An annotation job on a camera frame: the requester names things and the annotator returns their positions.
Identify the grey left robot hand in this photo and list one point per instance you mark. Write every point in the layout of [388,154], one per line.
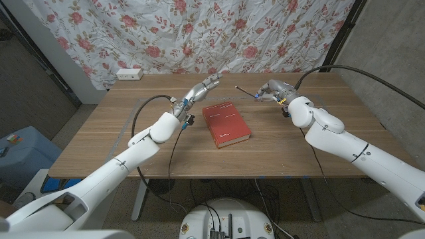
[197,93]

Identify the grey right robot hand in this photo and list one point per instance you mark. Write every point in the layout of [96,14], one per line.
[279,89]

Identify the black mechanical pencil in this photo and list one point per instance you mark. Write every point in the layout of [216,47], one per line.
[245,91]

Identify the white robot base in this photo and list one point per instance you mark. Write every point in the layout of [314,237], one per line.
[225,215]

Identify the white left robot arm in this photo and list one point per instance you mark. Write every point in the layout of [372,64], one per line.
[133,156]

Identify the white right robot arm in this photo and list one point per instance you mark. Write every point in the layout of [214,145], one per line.
[348,146]

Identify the red notebook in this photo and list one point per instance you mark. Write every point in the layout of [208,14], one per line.
[225,124]

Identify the floral rose backdrop cloth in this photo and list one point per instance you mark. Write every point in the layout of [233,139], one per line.
[199,33]

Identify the white power strip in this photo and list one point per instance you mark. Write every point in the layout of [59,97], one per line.
[129,74]

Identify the black backdrop stand pole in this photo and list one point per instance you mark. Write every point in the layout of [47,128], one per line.
[342,33]

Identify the grey tape outline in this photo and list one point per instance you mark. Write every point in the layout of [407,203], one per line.
[119,139]

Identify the black round floor fan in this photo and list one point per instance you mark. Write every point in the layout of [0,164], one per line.
[161,186]

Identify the white table leg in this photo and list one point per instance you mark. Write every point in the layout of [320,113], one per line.
[139,202]
[312,202]

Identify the white pillar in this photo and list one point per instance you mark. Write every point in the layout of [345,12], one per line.
[56,56]

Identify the blue and black floor item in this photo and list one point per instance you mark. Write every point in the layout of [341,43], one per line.
[56,186]

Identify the blue storage box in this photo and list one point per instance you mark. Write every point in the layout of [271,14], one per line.
[26,156]

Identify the rubik's cube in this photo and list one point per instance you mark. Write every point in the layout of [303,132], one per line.
[14,138]

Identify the white floor board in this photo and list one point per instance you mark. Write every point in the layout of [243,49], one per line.
[30,182]

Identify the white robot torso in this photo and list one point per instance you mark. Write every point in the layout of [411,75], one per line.
[66,235]

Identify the grey sneaker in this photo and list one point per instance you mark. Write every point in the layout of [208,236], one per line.
[24,200]

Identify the black door frame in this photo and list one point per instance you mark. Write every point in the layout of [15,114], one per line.
[43,63]

